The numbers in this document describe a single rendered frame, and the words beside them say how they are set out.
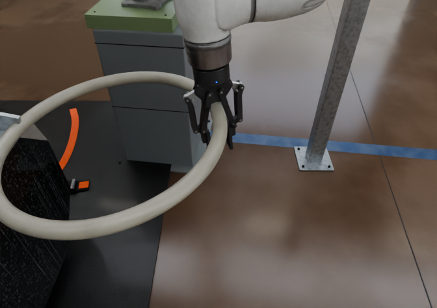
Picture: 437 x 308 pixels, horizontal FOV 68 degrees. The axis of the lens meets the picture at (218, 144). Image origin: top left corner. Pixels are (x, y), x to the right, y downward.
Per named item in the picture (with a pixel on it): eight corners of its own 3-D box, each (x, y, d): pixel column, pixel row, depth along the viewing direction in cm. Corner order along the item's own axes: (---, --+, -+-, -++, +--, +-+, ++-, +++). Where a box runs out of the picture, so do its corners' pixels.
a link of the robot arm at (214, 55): (179, 30, 64) (183, 58, 68) (188, 48, 57) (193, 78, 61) (222, 21, 65) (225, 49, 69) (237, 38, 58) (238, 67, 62)
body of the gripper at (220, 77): (224, 50, 68) (227, 88, 74) (185, 58, 67) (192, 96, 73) (236, 65, 63) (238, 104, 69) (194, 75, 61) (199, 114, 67)
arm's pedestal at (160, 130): (141, 115, 225) (117, -5, 172) (212, 121, 220) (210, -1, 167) (115, 166, 189) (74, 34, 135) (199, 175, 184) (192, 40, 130)
